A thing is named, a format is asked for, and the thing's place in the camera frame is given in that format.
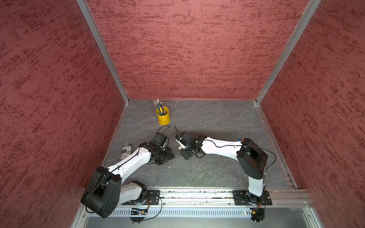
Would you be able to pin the right aluminium corner post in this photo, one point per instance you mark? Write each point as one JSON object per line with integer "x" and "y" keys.
{"x": 297, "y": 32}

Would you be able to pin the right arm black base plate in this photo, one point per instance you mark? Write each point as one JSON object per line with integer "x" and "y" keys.
{"x": 245, "y": 198}

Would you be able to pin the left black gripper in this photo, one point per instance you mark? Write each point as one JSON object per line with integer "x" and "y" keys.
{"x": 169, "y": 156}

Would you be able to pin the left aluminium corner post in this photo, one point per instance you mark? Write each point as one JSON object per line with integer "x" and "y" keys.
{"x": 85, "y": 9}

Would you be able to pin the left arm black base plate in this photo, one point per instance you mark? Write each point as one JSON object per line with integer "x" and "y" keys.
{"x": 148, "y": 197}

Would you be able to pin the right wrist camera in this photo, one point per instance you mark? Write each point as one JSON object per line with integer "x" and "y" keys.
{"x": 186, "y": 139}

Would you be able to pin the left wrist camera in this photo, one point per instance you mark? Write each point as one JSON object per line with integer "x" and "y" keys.
{"x": 160, "y": 140}

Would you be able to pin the aluminium corner post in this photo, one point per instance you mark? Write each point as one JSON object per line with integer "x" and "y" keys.
{"x": 85, "y": 9}
{"x": 297, "y": 32}

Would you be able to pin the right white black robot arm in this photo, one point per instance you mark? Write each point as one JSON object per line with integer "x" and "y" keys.
{"x": 252, "y": 158}

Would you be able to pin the bundle of coloured pencils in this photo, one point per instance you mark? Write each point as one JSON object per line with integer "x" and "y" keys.
{"x": 160, "y": 108}

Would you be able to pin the yellow pencil cup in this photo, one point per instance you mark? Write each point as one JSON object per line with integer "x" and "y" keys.
{"x": 163, "y": 119}

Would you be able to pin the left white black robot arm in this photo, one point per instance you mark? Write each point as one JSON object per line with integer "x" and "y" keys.
{"x": 105, "y": 189}

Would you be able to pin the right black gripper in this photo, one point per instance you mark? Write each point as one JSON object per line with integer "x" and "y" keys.
{"x": 187, "y": 156}

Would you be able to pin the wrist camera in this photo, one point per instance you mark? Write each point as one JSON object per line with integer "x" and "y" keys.
{"x": 160, "y": 140}
{"x": 186, "y": 139}

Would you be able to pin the aluminium front rail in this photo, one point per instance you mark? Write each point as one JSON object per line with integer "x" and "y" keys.
{"x": 223, "y": 197}

